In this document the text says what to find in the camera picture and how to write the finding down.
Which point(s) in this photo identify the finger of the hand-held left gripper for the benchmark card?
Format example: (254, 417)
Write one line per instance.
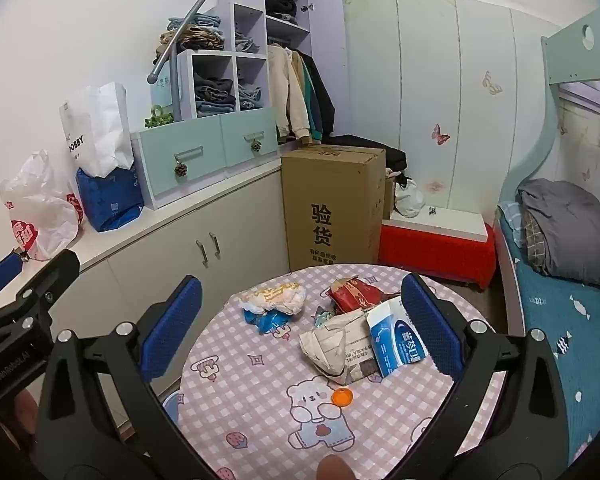
(55, 272)
(0, 272)

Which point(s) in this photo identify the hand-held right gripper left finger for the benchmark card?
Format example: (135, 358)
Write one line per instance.
(172, 332)

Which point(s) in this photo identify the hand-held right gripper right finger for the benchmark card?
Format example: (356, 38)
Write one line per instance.
(432, 332)

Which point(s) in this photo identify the teal cartoon print packet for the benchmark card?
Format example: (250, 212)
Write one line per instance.
(325, 319)

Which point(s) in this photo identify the person's left hand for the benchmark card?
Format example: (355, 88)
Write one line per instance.
(25, 415)

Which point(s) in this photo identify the blue white carton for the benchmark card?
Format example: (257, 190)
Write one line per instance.
(395, 345)

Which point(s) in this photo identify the beige cabinet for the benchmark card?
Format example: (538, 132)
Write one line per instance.
(155, 270)

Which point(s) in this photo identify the white red plastic bag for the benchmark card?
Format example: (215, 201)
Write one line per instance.
(40, 200)

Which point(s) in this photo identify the red low bench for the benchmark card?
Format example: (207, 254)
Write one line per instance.
(437, 255)

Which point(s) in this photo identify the red snack bag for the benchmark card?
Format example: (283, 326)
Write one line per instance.
(355, 297)

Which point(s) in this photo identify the blue bag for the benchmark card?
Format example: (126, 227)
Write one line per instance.
(110, 200)

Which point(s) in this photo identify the blue crumpled wrapper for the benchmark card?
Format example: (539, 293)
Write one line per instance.
(270, 321)

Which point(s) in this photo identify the crumpled beige paper bag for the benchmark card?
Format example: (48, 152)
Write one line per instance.
(335, 347)

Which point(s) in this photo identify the white yellow snack wrapper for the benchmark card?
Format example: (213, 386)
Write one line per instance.
(275, 295)

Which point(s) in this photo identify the white board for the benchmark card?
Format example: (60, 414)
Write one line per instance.
(445, 222)

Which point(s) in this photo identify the orange bottle cap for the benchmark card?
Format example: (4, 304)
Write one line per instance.
(341, 396)

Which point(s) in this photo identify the blue bedsheet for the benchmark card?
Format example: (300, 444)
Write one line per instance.
(555, 320)

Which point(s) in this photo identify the plaid cloth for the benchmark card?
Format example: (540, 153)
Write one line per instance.
(534, 235)

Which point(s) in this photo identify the small cardboard box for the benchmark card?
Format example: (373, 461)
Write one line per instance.
(389, 197)

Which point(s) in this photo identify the faint pink butterfly sticker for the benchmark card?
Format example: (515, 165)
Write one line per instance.
(434, 186)

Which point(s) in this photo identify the white paper bag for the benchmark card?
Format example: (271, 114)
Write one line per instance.
(97, 125)

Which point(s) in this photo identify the large cardboard box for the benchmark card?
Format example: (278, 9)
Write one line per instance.
(330, 210)

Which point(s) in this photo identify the pine cone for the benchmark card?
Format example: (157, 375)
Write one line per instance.
(181, 169)
(256, 146)

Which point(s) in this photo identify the grey quilt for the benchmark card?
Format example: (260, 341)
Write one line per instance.
(570, 230)

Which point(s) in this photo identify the teal drawer unit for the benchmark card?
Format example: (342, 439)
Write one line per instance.
(200, 155)

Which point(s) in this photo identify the black clothes pile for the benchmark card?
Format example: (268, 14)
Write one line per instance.
(380, 150)

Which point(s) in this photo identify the red butterfly sticker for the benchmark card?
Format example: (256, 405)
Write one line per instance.
(440, 133)

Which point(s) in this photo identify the pale teal box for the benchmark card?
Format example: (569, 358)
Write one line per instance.
(162, 90)

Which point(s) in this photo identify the folded grey clothes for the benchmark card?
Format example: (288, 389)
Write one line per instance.
(212, 92)

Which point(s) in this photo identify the folded blue clothes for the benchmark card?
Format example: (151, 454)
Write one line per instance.
(250, 96)

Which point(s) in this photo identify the cream butterfly sticker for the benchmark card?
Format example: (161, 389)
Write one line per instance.
(492, 83)

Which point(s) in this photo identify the white wardrobe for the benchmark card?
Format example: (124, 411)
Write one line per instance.
(430, 75)

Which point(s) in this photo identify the dark jacket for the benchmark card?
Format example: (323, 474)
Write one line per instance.
(320, 95)

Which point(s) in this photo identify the cream jacket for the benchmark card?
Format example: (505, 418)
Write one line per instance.
(285, 90)

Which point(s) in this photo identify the folded jeans and tan clothes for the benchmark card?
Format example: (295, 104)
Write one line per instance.
(195, 32)

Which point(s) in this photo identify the lilac shelf unit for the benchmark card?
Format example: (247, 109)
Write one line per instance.
(325, 35)

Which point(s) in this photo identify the folded dark clothes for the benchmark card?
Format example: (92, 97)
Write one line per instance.
(280, 7)

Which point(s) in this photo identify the curved metal rail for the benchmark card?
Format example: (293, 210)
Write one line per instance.
(195, 10)

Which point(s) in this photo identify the light green bed frame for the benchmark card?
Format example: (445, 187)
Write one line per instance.
(565, 55)

